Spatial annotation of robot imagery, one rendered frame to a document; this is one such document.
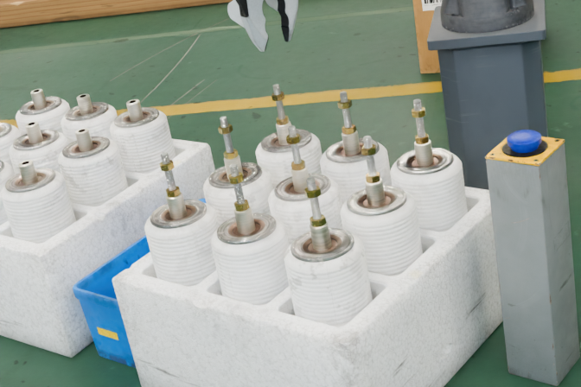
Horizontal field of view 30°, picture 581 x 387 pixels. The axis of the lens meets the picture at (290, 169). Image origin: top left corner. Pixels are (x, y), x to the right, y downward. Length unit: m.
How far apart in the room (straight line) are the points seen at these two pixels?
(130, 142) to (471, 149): 0.56
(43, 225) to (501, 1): 0.79
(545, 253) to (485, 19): 0.54
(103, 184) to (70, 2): 1.83
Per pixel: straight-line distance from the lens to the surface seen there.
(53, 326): 1.67
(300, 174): 1.41
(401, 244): 1.35
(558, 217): 1.34
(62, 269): 1.63
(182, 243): 1.40
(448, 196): 1.43
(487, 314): 1.51
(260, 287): 1.34
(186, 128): 2.41
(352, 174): 1.48
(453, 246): 1.39
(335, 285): 1.26
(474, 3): 1.76
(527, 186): 1.29
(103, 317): 1.59
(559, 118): 2.17
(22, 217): 1.64
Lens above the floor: 0.87
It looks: 24 degrees down
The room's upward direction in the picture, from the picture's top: 11 degrees counter-clockwise
